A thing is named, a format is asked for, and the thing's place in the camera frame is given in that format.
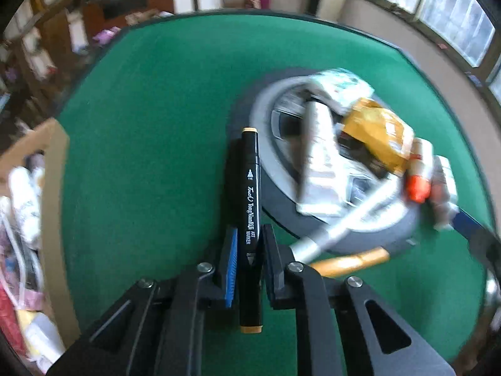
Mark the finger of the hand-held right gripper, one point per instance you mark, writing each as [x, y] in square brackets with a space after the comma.
[485, 246]

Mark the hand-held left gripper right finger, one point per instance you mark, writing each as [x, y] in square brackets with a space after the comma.
[274, 270]

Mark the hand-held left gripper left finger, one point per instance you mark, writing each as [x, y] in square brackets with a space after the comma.
[231, 270]

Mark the black marker tan caps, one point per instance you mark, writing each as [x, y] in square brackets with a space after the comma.
[250, 188]

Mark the yellow cracker packet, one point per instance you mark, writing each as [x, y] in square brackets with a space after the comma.
[375, 133]

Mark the cardboard box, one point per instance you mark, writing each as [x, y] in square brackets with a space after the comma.
[56, 188]

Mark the teal white packet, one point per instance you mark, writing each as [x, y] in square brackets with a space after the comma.
[340, 86]

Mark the cartoon print transparent pouch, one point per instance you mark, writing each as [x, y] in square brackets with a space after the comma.
[23, 274]

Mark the white rectangular packet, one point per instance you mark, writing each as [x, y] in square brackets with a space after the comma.
[444, 188]

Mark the tan wooden stick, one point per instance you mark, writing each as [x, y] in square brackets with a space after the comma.
[352, 261]

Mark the silver metal tool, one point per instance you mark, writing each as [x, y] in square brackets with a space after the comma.
[344, 227]

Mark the white bottle orange cap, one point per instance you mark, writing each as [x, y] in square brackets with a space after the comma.
[418, 180]

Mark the round table control panel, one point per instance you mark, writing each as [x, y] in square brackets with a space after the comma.
[270, 172]

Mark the cream white packet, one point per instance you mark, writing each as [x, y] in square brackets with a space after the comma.
[39, 337]

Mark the window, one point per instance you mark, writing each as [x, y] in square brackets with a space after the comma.
[450, 11]

